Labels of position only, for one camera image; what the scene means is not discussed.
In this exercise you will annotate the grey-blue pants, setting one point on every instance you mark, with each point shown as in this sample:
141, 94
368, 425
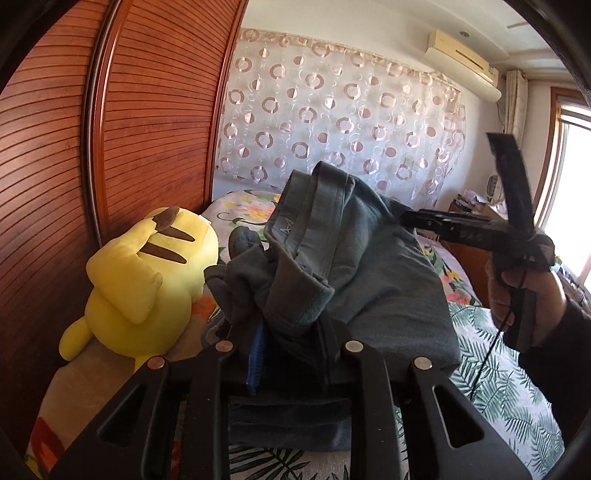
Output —
369, 277

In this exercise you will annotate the window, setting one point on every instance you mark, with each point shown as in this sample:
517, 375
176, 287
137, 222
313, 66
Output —
570, 175

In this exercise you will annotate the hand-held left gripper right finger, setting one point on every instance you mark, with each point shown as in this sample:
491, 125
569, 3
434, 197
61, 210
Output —
369, 392

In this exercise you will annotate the wooden louvered wardrobe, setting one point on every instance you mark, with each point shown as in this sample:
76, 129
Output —
60, 161

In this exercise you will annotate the yellow plush toy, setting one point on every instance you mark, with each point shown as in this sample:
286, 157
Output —
138, 286

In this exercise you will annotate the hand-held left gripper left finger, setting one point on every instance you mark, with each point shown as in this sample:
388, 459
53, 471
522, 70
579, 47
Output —
256, 364

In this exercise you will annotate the beige window curtain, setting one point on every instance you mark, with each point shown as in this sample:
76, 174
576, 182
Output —
515, 106

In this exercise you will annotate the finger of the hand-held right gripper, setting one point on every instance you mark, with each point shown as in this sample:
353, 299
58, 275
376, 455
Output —
457, 228
512, 184

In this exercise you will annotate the person's right forearm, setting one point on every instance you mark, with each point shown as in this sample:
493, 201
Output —
558, 369

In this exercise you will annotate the white air conditioner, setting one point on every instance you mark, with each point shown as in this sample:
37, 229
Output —
464, 64

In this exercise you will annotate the person's right hand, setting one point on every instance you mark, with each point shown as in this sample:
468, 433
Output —
547, 295

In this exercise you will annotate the circle patterned sheer curtain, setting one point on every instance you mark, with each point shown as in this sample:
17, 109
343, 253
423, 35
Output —
332, 106

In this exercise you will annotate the small fan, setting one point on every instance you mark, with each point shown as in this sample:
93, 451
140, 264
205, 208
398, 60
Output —
494, 187

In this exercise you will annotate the wooden cabinet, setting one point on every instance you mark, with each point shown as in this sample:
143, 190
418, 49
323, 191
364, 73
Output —
471, 267

